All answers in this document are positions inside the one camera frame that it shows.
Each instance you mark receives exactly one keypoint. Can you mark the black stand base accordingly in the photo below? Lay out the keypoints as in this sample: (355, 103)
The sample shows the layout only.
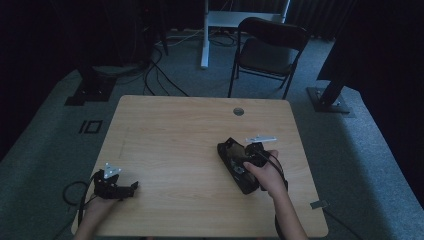
(328, 100)
(90, 89)

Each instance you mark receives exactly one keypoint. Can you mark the person's right hand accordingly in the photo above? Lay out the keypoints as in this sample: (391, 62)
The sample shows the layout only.
(268, 176)

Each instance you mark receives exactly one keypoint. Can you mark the black folding chair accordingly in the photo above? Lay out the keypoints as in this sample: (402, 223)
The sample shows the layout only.
(266, 56)

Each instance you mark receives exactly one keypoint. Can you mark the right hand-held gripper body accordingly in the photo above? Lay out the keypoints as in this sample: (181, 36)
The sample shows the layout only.
(256, 154)

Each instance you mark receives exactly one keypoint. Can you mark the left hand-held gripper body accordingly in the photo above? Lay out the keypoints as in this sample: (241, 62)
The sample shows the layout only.
(106, 186)

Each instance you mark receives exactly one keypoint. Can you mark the black pencil case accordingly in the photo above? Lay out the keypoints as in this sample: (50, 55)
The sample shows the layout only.
(233, 180)

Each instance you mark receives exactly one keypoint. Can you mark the person's left hand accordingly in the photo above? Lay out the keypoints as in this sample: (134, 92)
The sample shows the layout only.
(97, 207)

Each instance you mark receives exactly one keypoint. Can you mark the white desk frame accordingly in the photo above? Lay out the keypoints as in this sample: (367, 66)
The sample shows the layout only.
(220, 20)

